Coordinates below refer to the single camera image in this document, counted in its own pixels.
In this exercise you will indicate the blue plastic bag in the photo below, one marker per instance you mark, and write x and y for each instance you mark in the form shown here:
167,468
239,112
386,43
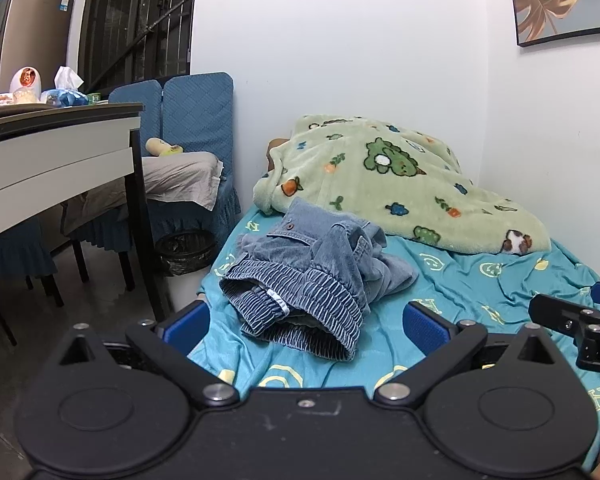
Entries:
65,98

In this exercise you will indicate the brown pillow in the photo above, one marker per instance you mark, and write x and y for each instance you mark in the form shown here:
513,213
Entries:
276,152

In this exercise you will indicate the small green box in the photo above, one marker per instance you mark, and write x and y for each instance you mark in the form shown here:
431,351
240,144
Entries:
97,98

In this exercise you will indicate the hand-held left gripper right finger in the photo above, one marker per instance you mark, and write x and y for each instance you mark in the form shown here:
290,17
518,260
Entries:
425,327

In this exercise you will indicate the yellow plush toy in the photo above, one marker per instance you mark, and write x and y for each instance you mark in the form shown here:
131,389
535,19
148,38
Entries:
161,147

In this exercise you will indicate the blue denim pants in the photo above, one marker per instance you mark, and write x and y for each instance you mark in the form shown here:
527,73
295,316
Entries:
300,285

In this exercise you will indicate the dark window grate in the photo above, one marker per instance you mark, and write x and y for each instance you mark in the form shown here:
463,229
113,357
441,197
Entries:
135,20

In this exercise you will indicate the white egg-shaped gadget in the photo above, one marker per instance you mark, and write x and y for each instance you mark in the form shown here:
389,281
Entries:
26,82

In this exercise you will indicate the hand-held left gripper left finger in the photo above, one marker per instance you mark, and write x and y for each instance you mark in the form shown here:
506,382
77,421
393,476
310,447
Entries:
187,327

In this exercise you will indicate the beige cloth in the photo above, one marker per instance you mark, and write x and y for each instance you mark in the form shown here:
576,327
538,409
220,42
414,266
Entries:
180,175

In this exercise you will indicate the green printed fleece blanket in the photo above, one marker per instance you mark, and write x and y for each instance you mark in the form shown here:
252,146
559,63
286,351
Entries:
380,185

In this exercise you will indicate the white trash bin black bag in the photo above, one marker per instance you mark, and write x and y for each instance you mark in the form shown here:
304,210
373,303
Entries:
185,252

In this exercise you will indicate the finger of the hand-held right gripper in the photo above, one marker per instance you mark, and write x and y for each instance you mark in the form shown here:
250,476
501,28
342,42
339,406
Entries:
560,317

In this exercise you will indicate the silver refrigerator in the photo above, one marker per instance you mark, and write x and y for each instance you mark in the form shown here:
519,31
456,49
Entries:
35,35

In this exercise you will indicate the white table with dark legs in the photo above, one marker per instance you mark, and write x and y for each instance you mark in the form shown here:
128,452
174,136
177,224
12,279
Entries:
55,160

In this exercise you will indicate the blue printed bedsheet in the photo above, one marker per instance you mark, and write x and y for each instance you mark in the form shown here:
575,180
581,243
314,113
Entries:
455,285

